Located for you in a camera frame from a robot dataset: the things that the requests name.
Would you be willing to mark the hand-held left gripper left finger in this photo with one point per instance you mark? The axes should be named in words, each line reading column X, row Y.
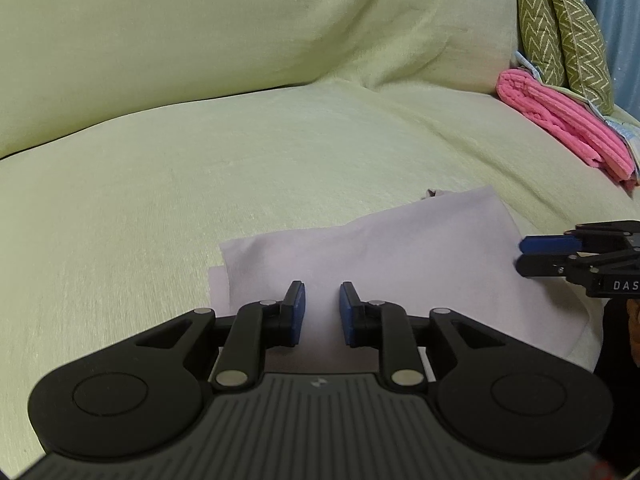
column 295, row 315

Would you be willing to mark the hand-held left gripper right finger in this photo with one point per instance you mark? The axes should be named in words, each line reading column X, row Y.
column 347, row 315

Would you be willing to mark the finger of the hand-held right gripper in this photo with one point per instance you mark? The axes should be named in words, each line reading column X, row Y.
column 545, row 266
column 545, row 245

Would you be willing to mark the pale lilac garment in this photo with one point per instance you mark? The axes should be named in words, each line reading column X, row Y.
column 425, row 270

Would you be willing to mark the pink folded towel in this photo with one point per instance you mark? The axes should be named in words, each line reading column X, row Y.
column 560, row 115

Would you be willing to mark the light green sofa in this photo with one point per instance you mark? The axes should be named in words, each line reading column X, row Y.
column 200, row 135

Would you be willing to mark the green zigzag cushion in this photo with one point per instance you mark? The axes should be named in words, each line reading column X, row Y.
column 585, row 45
column 537, row 20

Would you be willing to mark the blue curtain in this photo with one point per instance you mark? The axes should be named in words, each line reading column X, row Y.
column 620, row 10

